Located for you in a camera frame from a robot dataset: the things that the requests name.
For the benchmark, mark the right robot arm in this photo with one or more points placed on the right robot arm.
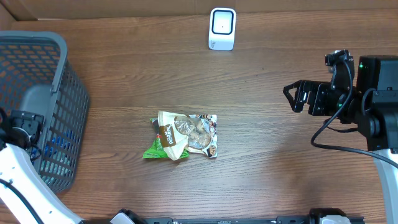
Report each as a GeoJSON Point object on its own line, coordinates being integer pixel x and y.
{"type": "Point", "coordinates": [365, 97]}

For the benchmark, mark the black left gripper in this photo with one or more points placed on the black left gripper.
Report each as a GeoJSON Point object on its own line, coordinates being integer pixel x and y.
{"type": "Point", "coordinates": [32, 125]}

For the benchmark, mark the brown cardboard back wall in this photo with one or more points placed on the brown cardboard back wall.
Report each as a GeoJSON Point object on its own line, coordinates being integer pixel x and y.
{"type": "Point", "coordinates": [27, 10]}

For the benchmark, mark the black rail at table edge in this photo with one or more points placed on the black rail at table edge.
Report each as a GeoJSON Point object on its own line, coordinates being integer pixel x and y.
{"type": "Point", "coordinates": [315, 216]}

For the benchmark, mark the blue snack bar wrapper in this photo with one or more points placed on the blue snack bar wrapper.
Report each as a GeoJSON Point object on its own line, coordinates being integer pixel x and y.
{"type": "Point", "coordinates": [58, 164]}

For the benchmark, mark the white barcode scanner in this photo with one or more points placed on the white barcode scanner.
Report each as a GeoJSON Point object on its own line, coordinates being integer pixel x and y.
{"type": "Point", "coordinates": [222, 29]}

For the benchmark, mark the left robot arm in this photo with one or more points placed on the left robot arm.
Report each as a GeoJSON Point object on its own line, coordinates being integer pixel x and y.
{"type": "Point", "coordinates": [26, 195]}

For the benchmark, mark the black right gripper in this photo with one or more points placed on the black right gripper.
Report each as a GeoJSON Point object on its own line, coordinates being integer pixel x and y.
{"type": "Point", "coordinates": [317, 89]}

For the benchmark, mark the beige cookie bag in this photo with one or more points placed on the beige cookie bag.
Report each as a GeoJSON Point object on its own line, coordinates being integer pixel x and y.
{"type": "Point", "coordinates": [196, 133]}

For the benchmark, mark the grey plastic basket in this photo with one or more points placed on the grey plastic basket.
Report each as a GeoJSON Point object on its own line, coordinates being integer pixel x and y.
{"type": "Point", "coordinates": [37, 77]}

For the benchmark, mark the green snack bag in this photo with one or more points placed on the green snack bag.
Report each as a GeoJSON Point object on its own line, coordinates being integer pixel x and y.
{"type": "Point", "coordinates": [156, 151]}

